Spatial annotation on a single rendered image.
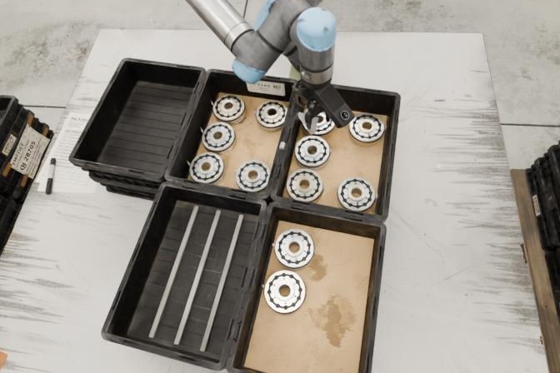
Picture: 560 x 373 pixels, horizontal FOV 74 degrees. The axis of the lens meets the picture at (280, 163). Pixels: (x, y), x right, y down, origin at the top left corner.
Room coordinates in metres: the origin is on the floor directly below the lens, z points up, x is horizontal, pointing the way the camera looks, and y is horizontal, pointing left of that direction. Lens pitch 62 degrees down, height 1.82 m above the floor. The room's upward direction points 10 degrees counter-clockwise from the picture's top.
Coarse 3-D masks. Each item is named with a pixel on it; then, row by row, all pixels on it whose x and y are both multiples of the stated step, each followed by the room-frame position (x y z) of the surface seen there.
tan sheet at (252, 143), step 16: (240, 96) 0.80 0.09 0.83; (240, 128) 0.67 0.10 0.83; (256, 128) 0.66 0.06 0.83; (240, 144) 0.61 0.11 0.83; (256, 144) 0.60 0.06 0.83; (272, 144) 0.59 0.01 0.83; (224, 160) 0.56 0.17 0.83; (240, 160) 0.56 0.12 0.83; (272, 160) 0.54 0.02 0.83; (256, 176) 0.49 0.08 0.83
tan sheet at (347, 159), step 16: (304, 112) 0.69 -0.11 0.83; (336, 128) 0.61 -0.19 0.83; (384, 128) 0.58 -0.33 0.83; (336, 144) 0.55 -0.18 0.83; (352, 144) 0.54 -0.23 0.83; (336, 160) 0.50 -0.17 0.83; (352, 160) 0.49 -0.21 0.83; (368, 160) 0.48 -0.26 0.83; (288, 176) 0.47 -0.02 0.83; (320, 176) 0.46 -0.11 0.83; (336, 176) 0.45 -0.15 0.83; (352, 176) 0.44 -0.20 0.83; (368, 176) 0.43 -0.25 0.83; (336, 192) 0.40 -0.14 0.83
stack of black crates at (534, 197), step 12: (552, 156) 0.57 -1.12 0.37; (528, 168) 0.62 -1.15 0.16; (540, 168) 0.57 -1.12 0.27; (552, 168) 0.52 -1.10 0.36; (528, 180) 0.56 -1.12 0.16; (540, 180) 0.52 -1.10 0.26; (552, 180) 0.49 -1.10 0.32; (540, 192) 0.47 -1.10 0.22; (552, 192) 0.44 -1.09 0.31; (540, 204) 0.43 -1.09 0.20; (552, 204) 0.39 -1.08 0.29; (540, 216) 0.38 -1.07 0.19; (552, 216) 0.35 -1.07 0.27; (540, 228) 0.33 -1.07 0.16; (552, 228) 0.31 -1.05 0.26; (540, 240) 0.29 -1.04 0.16; (552, 240) 0.26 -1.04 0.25
